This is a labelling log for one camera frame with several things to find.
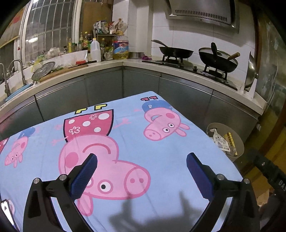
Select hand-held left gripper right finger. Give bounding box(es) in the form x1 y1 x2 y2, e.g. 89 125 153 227
186 153 261 232

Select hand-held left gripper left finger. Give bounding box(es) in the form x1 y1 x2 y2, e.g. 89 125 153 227
22 153 98 232

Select clear plastic bag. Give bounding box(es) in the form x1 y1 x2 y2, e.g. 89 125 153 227
209 128 233 152

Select beige round waste bin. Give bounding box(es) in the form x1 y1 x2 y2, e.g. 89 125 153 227
207 122 245 162

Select yellow black-marked box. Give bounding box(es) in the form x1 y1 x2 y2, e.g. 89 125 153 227
223 133 235 152

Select blue cartoon printed blanket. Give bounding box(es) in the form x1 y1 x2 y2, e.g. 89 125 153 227
0 90 244 232

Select grey kitchen counter cabinets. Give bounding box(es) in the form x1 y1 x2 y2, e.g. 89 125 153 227
0 58 267 143

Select blue sink cloth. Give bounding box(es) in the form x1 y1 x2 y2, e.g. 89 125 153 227
5 84 33 101

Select metal wok lid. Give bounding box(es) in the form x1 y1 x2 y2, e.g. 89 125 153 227
243 51 260 92

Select wooden cutting board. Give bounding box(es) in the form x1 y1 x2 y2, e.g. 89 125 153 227
38 64 89 82

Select black gas stove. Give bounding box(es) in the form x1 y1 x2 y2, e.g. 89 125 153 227
142 55 238 91

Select round glass pot lid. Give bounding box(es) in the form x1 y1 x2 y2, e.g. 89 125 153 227
31 61 56 81

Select black wok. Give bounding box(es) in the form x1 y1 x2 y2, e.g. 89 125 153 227
198 42 240 73

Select metal sink faucet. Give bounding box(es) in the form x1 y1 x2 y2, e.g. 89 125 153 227
8 59 27 86
0 63 11 97

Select white plastic tray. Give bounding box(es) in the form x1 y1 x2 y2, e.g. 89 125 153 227
56 50 88 64

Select white plastic jug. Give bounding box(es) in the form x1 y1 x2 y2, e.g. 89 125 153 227
90 37 102 63

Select black frying pan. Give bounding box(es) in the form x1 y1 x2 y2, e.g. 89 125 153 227
151 39 194 59

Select row of sauce bottles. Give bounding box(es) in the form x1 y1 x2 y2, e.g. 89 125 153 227
67 31 93 53

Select large cooking oil bottle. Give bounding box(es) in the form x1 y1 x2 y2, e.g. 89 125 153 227
112 33 130 60

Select spice rack with packets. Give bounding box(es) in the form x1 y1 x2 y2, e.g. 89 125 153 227
92 20 128 48

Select barred kitchen window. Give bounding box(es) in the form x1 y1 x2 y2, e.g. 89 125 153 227
13 0 83 65

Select steel range hood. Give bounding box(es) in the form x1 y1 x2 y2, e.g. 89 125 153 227
165 0 240 34

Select brown cardboard sheet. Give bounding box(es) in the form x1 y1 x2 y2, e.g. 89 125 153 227
83 0 113 34

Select colourful wall poster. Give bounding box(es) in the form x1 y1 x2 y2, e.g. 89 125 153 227
0 4 29 48

